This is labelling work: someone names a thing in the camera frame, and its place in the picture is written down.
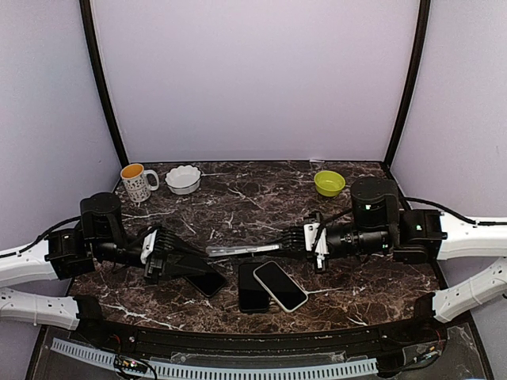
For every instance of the black phone left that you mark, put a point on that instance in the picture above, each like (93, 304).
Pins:
(208, 284)

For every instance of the small circuit board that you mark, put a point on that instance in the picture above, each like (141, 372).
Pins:
(129, 366)

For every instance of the black frame post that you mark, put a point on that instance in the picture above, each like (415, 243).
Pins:
(100, 80)
(410, 83)

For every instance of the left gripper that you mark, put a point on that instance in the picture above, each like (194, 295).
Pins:
(161, 244)

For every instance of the white scalloped bowl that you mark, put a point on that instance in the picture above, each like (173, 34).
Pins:
(183, 180)

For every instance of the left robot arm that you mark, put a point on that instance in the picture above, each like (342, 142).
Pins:
(63, 252)

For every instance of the black phone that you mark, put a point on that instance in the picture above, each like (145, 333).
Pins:
(208, 284)
(252, 297)

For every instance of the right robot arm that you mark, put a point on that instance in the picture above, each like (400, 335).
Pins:
(414, 236)

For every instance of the right black frame post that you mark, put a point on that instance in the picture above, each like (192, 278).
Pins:
(410, 83)

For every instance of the patterned mug yellow inside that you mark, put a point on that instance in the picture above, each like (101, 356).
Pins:
(139, 182)

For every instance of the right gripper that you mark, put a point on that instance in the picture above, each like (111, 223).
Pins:
(302, 236)

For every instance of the black front table rail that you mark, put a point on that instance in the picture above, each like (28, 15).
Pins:
(377, 339)

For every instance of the black phone middle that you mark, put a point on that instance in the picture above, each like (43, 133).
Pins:
(252, 297)

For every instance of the green bowl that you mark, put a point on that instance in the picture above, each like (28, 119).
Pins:
(329, 183)

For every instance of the phone in white case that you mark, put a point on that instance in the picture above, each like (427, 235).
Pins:
(287, 293)

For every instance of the left black frame post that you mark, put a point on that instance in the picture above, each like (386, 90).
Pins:
(100, 80)

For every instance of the white slotted cable duct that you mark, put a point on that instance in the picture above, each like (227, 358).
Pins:
(164, 370)

